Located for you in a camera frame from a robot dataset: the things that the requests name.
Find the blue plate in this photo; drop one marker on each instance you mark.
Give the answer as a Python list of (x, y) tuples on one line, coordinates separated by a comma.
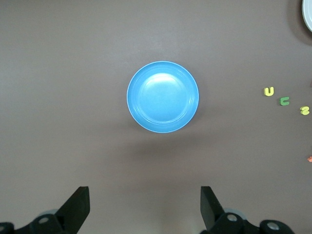
[(162, 97)]

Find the orange foam letter t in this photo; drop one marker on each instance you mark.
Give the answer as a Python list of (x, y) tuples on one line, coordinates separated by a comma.
[(310, 159)]

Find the yellow foam letter s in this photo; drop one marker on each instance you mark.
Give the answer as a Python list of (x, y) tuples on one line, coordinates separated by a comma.
[(304, 111)]

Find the yellow foam letter u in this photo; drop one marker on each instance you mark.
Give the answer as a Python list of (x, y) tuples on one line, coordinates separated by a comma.
[(266, 92)]

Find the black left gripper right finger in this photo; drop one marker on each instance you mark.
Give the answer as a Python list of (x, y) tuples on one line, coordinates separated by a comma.
[(212, 212)]

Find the green foam letter c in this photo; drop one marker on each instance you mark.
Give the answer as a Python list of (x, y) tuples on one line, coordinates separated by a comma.
[(282, 102)]

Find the beige plate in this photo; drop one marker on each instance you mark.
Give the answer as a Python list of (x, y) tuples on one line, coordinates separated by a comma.
[(308, 14)]

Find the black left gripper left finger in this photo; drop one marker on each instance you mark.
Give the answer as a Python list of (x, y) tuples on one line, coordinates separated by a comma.
[(73, 209)]

